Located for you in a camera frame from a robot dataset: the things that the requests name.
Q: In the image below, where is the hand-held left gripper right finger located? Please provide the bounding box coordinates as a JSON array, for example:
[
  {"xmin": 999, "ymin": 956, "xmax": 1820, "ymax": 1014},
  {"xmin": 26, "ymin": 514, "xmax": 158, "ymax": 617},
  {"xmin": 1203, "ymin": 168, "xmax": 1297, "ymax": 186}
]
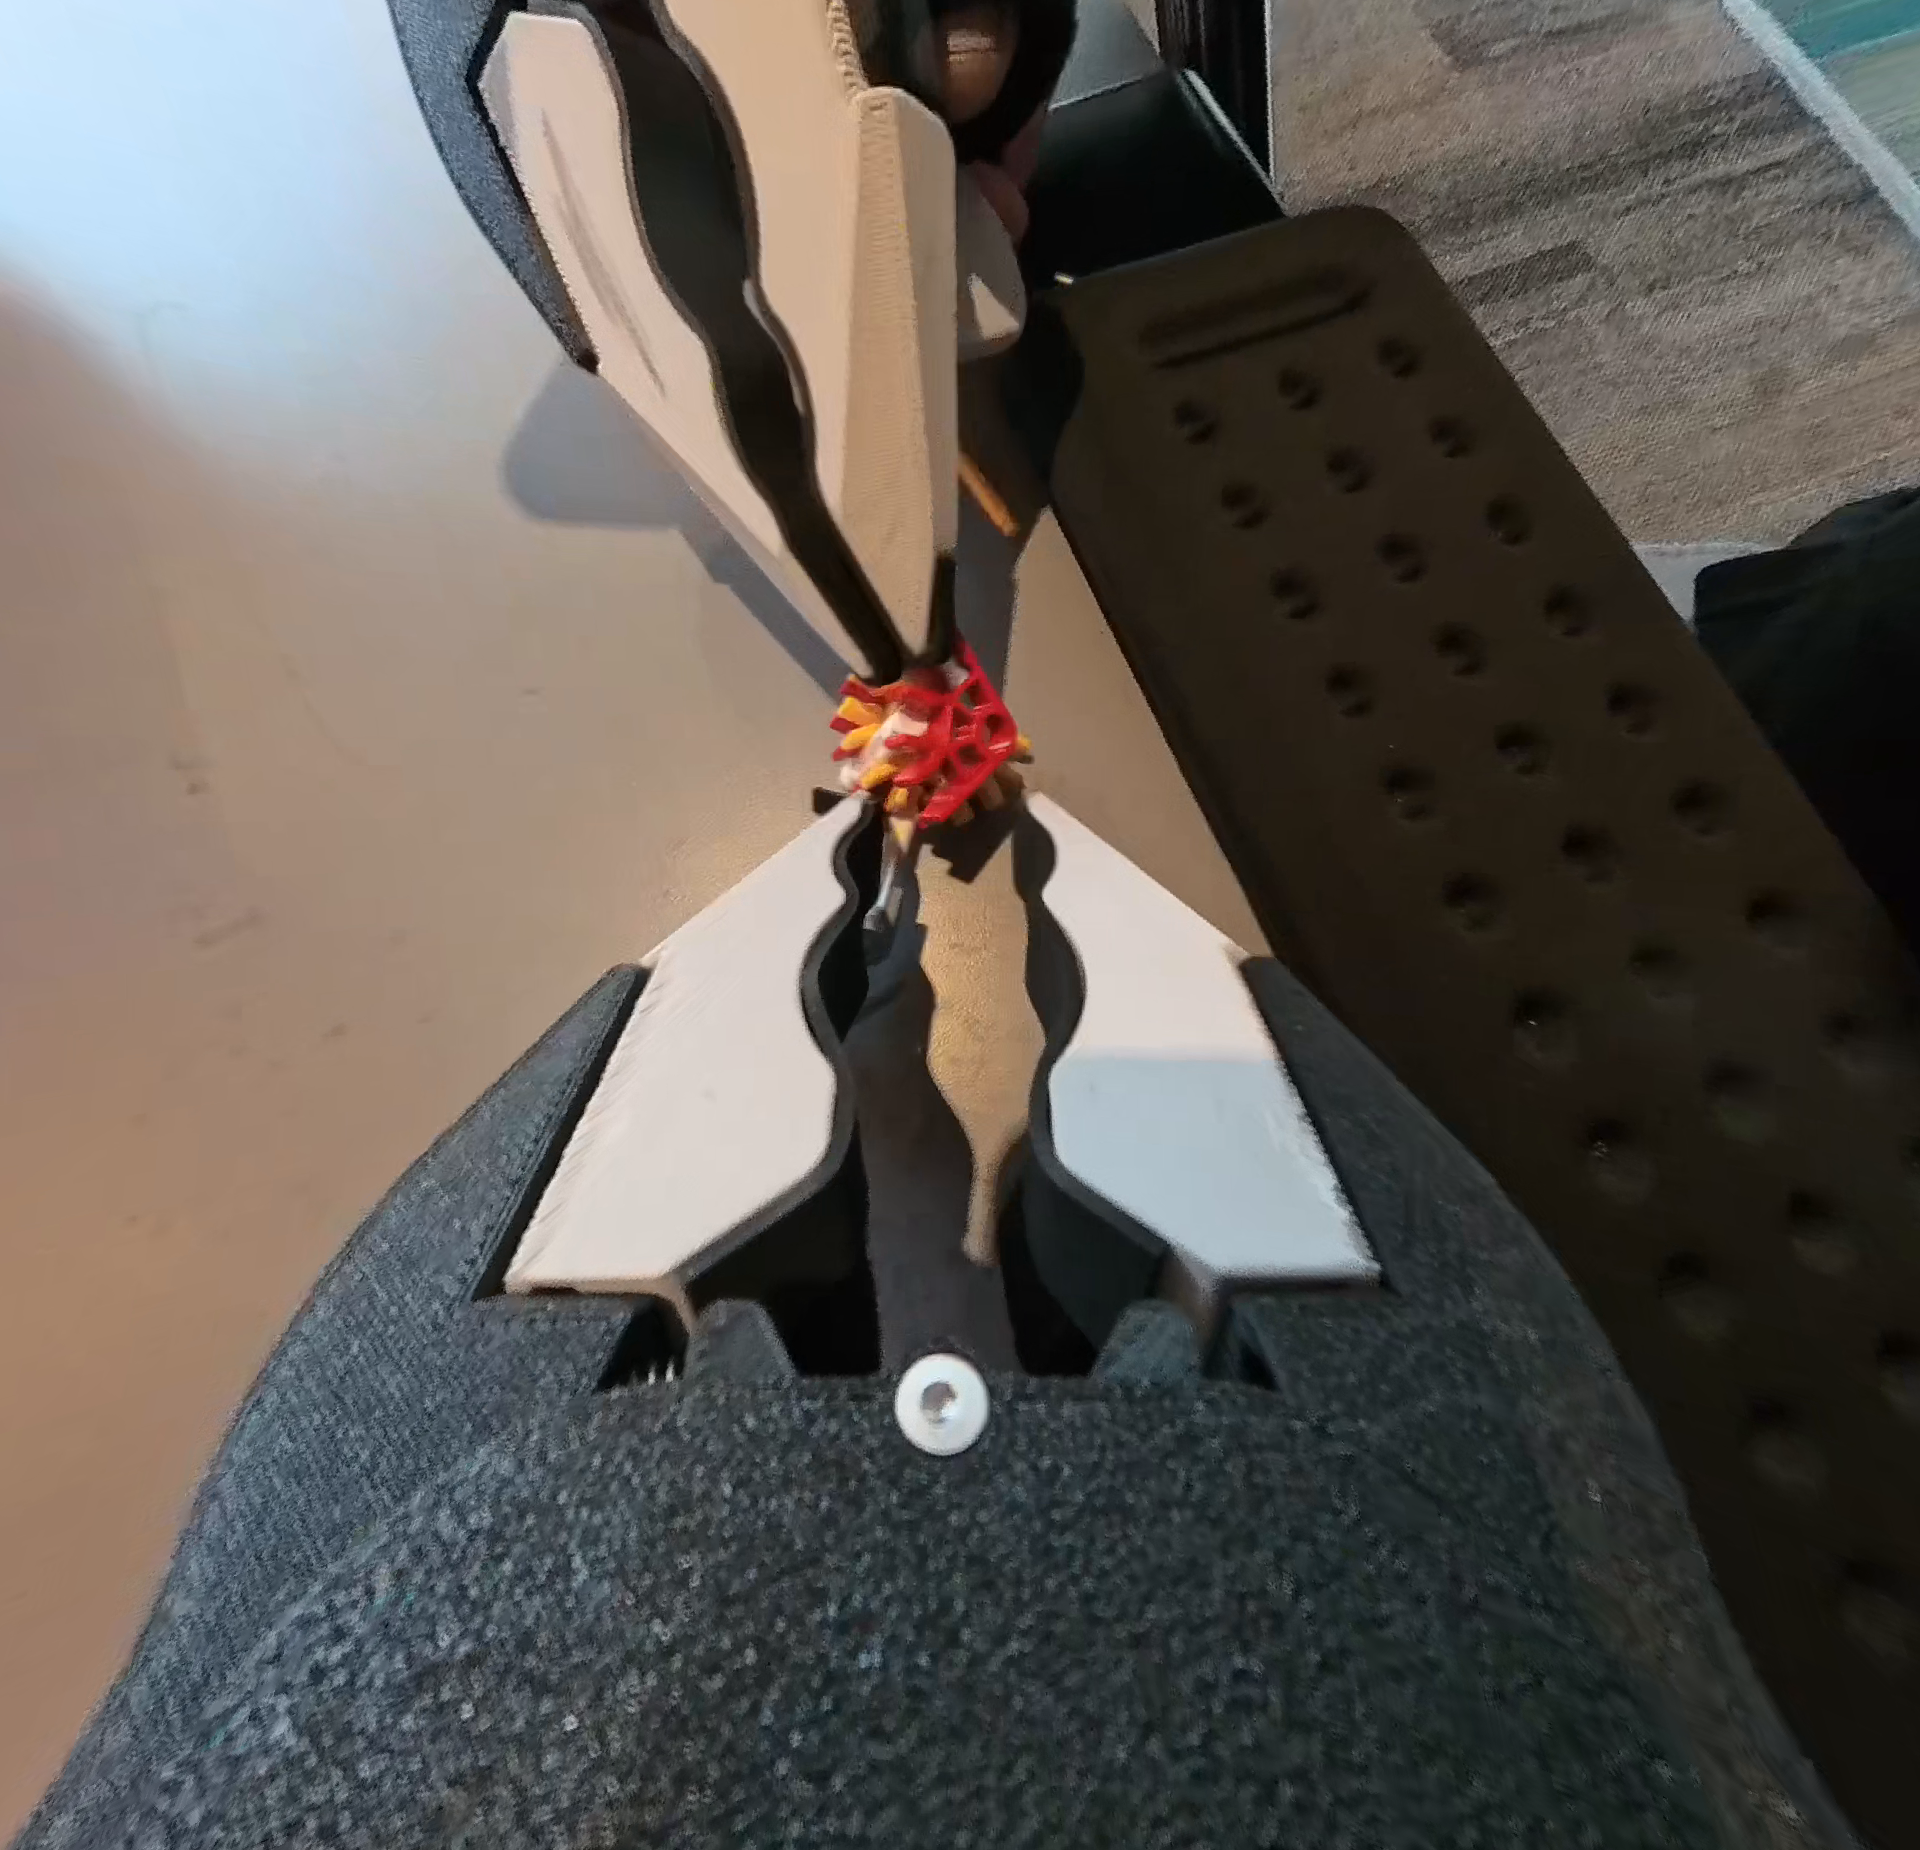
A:
[{"xmin": 1023, "ymin": 796, "xmax": 1383, "ymax": 1342}]

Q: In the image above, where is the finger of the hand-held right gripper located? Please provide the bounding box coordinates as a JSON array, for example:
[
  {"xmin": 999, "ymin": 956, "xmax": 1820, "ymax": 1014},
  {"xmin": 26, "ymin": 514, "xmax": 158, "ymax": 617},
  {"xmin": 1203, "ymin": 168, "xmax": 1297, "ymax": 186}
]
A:
[
  {"xmin": 628, "ymin": 0, "xmax": 962, "ymax": 651},
  {"xmin": 478, "ymin": 9, "xmax": 902, "ymax": 678}
]

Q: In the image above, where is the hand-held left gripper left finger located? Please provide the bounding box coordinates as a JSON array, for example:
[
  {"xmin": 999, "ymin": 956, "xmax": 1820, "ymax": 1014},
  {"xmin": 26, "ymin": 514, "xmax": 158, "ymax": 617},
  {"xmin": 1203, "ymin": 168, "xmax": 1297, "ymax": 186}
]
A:
[{"xmin": 504, "ymin": 797, "xmax": 875, "ymax": 1296}]

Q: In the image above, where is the red toy connector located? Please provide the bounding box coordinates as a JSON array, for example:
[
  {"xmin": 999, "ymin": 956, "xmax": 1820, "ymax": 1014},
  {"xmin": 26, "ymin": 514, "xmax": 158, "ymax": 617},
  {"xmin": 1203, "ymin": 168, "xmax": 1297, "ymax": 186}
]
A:
[{"xmin": 832, "ymin": 647, "xmax": 1021, "ymax": 833}]

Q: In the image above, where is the person's right hand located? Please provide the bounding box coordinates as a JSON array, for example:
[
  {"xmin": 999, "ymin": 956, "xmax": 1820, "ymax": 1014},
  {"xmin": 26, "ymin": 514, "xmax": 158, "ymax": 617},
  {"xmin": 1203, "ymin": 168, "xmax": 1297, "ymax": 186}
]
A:
[{"xmin": 926, "ymin": 0, "xmax": 1039, "ymax": 254}]

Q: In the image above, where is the black dimpled pad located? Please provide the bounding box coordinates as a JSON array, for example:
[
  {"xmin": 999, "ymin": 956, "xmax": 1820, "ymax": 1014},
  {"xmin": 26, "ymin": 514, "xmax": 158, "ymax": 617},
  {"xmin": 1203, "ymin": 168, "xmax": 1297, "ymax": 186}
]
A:
[{"xmin": 1047, "ymin": 204, "xmax": 1920, "ymax": 1850}]

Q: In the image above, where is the black furniture leg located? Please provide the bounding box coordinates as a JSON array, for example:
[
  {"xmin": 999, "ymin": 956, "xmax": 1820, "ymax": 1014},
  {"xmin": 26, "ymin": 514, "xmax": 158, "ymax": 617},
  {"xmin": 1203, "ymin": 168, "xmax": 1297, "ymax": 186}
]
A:
[{"xmin": 1035, "ymin": 0, "xmax": 1283, "ymax": 285}]

